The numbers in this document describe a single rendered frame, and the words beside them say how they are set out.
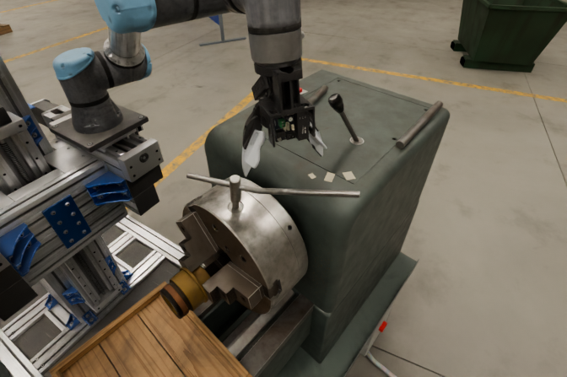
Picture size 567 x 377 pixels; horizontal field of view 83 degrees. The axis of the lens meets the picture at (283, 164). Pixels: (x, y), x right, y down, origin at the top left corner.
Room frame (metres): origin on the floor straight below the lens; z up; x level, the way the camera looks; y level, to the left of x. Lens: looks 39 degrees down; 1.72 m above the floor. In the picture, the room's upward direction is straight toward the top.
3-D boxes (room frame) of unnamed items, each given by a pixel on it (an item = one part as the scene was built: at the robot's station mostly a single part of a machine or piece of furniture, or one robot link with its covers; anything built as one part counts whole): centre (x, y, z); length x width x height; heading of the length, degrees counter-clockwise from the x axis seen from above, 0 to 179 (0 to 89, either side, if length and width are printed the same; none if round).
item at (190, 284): (0.37, 0.21, 1.08); 0.09 x 0.09 x 0.09; 49
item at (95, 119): (0.93, 0.63, 1.21); 0.15 x 0.15 x 0.10
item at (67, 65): (0.94, 0.62, 1.33); 0.13 x 0.12 x 0.14; 133
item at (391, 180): (0.80, -0.14, 1.06); 0.59 x 0.48 x 0.39; 138
